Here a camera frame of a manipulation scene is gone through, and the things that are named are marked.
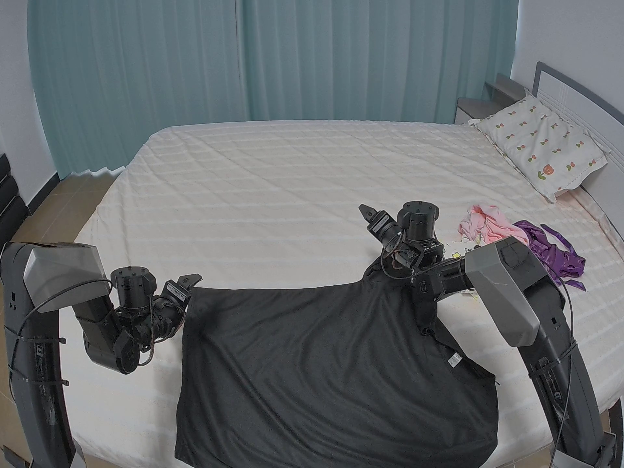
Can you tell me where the white printed pillow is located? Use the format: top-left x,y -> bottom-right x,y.
469,93 -> 610,204

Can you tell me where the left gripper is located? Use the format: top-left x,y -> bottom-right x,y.
149,273 -> 203,345

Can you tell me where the grey bedside table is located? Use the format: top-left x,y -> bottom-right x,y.
456,72 -> 527,125

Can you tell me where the black chest of drawers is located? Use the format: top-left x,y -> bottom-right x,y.
0,153 -> 29,250

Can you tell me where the black cable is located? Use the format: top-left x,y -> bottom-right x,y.
379,229 -> 417,281
548,268 -> 581,457
9,280 -> 114,379

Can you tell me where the blue-green curtain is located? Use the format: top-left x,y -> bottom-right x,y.
27,0 -> 244,180
241,0 -> 520,125

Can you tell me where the white printed garment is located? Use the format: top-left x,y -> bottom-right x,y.
439,239 -> 483,302

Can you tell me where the bed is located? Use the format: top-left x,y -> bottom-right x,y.
62,61 -> 624,468

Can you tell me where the black T-shirt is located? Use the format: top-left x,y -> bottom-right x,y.
173,254 -> 500,468

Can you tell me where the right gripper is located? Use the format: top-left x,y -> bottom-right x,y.
359,204 -> 406,253

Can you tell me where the pink garment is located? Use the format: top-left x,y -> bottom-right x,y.
458,204 -> 529,248

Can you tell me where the purple satin garment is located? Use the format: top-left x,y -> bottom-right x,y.
513,220 -> 587,292

